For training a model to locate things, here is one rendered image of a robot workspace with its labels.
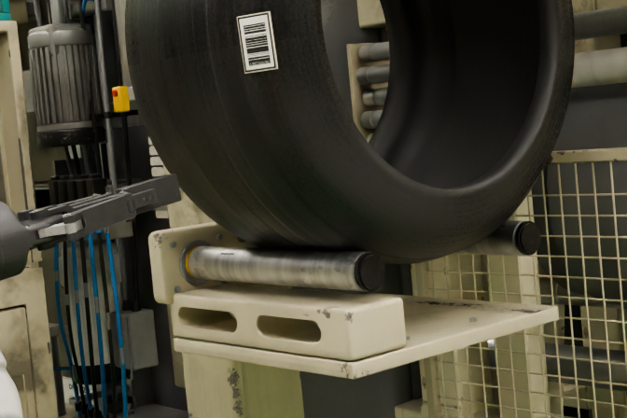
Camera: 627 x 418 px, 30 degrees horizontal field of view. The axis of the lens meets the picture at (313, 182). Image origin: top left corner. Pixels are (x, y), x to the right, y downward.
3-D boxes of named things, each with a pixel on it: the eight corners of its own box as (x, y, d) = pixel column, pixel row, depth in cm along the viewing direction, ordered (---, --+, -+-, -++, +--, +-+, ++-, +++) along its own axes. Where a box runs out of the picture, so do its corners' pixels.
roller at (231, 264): (176, 265, 156) (194, 239, 158) (198, 285, 159) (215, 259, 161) (352, 275, 130) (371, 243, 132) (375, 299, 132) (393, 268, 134)
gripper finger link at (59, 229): (11, 225, 114) (35, 226, 110) (59, 211, 117) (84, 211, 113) (17, 248, 114) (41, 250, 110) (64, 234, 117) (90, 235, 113)
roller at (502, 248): (332, 233, 175) (349, 213, 177) (348, 256, 176) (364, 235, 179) (515, 237, 148) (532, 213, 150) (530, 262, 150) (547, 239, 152)
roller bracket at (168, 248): (153, 304, 157) (146, 231, 156) (369, 260, 183) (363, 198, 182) (167, 306, 154) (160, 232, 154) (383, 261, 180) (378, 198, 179)
